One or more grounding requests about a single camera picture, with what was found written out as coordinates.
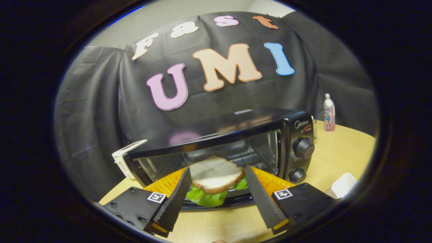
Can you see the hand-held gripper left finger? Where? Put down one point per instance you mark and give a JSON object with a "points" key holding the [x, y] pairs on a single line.
{"points": [[175, 199]]}

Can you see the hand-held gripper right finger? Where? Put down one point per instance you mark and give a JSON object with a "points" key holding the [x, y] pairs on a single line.
{"points": [[261, 199]]}

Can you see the bread and lettuce sandwich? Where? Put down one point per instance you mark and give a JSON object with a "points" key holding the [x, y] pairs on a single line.
{"points": [[214, 173]]}

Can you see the black toaster oven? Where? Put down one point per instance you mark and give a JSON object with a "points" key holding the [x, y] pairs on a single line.
{"points": [[297, 135]]}

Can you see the white pop-up toaster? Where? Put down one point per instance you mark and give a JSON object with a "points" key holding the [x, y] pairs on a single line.
{"points": [[123, 160]]}

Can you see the white plastic tray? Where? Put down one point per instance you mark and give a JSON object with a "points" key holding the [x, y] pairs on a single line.
{"points": [[342, 185]]}

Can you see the silver bottle with pink label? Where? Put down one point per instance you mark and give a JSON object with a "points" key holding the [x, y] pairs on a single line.
{"points": [[329, 113]]}

